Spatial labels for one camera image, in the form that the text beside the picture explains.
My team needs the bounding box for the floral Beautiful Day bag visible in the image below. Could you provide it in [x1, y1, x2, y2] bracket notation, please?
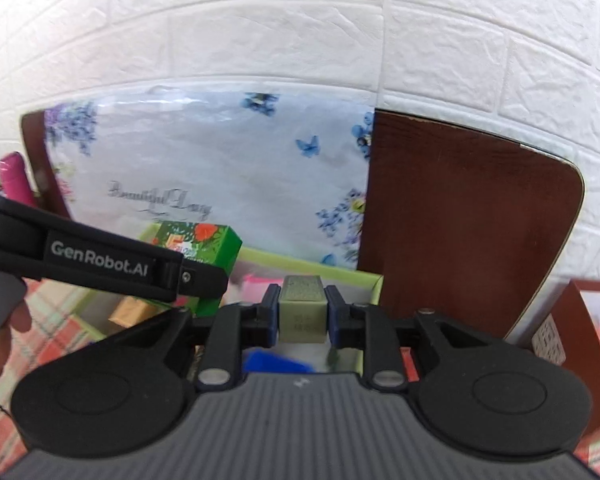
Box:
[42, 85, 377, 271]

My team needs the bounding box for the green floral print box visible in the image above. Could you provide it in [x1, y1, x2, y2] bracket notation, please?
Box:
[152, 221, 243, 318]

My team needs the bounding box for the blue packet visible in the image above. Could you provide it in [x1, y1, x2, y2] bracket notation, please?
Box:
[242, 350, 307, 375]

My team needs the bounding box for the green storage box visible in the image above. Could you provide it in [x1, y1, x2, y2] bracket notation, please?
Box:
[75, 222, 385, 377]

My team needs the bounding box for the small tan box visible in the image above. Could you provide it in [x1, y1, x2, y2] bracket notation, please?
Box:
[109, 296, 167, 328]

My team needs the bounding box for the pink cylindrical object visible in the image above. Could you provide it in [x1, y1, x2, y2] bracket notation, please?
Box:
[0, 152, 39, 209]

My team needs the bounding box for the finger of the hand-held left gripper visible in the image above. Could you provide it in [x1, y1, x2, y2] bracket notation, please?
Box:
[177, 259, 229, 304]

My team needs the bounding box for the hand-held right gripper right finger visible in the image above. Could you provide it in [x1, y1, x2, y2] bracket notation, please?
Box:
[325, 284, 486, 392]

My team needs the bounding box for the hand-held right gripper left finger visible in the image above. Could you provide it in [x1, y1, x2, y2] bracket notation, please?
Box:
[162, 284, 281, 392]

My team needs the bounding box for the small grey green box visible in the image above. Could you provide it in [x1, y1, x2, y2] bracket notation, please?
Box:
[277, 275, 329, 345]

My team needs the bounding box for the brown wooden headboard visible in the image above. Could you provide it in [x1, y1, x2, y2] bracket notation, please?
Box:
[20, 109, 585, 347]

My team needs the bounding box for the brown box with white label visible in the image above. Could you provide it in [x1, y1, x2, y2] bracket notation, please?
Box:
[530, 280, 600, 413]

